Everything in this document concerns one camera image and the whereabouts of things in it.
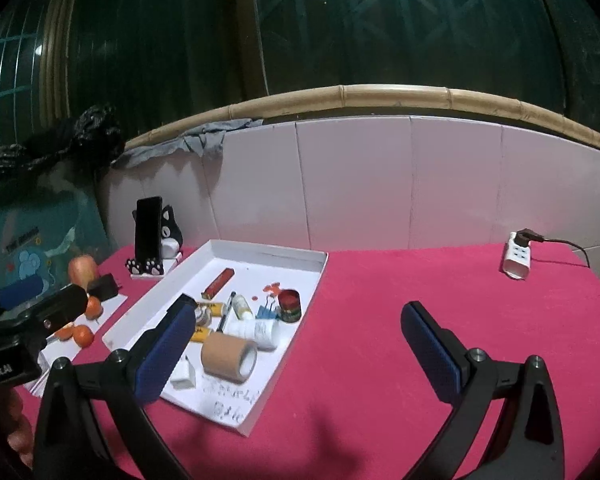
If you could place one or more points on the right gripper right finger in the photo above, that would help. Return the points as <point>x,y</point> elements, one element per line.
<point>527,440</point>

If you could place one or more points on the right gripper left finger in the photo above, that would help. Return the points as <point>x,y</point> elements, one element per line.
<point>69,443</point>

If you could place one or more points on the large yellow lighter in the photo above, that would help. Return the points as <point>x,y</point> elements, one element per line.
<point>215,309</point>

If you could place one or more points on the white medicine bottle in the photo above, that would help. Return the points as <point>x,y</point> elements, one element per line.
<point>264,332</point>

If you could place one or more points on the red lighter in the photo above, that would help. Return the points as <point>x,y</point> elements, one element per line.
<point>217,284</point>

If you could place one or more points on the left hand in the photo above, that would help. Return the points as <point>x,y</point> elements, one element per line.
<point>19,430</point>

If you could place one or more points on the tangerine peel piece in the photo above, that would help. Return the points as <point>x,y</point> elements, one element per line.
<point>65,333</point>

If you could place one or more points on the white paper sheet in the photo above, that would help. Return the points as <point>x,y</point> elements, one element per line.
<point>56,349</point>

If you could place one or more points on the whole orange tangerine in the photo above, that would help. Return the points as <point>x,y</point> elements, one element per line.
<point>94,308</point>

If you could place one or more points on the small white cube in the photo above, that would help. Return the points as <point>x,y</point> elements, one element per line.
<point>183,375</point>

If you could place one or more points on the black power adapter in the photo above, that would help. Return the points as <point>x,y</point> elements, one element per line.
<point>103,288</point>

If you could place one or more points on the small yellow lighter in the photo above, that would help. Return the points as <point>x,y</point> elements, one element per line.
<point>200,334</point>

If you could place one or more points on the beige tape roll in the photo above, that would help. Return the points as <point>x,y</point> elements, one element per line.
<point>228,357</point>

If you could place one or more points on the black pen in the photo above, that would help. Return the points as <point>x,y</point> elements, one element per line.
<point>227,308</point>

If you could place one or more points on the white earbuds case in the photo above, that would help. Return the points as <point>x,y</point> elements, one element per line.
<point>170,248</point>

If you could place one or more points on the black smartphone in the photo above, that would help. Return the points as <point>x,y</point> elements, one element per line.
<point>148,228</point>

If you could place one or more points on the white power strip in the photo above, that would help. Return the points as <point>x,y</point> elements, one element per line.
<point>516,259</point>

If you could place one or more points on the small white tube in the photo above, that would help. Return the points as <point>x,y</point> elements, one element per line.
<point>241,308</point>

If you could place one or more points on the white cardboard tray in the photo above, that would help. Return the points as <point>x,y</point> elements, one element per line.
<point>260,271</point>

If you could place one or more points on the blue binder clips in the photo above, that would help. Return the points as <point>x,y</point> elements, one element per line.
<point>269,310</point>

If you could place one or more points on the black plastic bag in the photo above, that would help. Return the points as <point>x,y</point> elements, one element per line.
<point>90,141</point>

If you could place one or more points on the red green round tin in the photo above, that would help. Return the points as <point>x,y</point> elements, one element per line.
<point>289,306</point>

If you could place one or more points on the grey cloth on rail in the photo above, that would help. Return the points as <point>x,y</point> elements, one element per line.
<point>205,141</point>

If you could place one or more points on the bamboo rail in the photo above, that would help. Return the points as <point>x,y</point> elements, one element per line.
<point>372,96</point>

